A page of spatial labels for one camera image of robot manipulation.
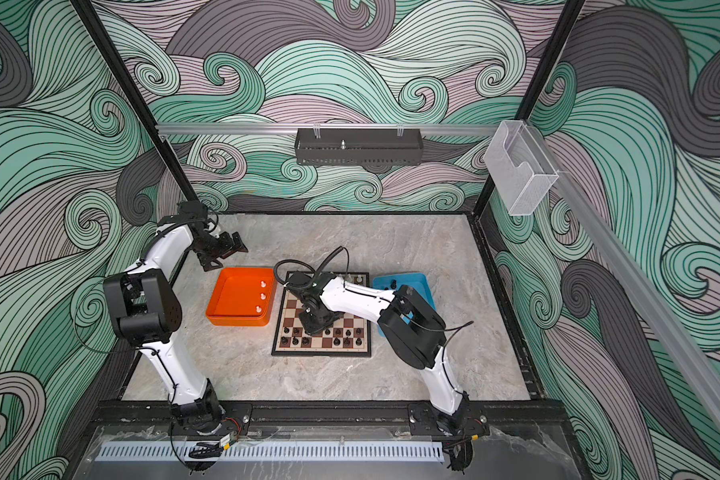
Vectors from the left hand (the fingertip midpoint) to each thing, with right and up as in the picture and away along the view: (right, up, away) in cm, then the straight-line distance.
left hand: (235, 251), depth 93 cm
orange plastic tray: (+1, -15, +4) cm, 15 cm away
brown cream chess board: (+35, -25, -7) cm, 44 cm away
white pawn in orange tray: (+7, -11, +5) cm, 14 cm away
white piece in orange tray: (+8, -15, +2) cm, 17 cm away
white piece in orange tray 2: (+7, -18, -1) cm, 20 cm away
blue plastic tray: (+58, -10, +5) cm, 59 cm away
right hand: (+26, -23, -6) cm, 35 cm away
